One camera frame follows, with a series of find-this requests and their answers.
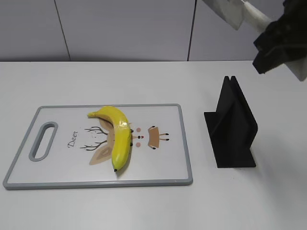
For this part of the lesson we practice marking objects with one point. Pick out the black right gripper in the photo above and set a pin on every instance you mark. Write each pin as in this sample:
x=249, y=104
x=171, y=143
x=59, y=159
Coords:
x=284, y=40

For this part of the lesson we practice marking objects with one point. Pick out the cleaver knife with white handle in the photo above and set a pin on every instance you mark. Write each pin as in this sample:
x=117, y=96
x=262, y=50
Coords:
x=235, y=12

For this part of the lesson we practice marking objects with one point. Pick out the yellow plastic banana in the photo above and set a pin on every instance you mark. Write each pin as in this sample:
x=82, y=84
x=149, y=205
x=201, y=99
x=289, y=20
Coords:
x=122, y=132

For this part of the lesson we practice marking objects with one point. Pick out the black knife stand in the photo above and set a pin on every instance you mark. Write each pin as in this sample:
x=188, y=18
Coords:
x=232, y=127

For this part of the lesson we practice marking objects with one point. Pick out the white grey cutting board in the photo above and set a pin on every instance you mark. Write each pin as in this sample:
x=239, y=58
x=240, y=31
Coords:
x=63, y=148

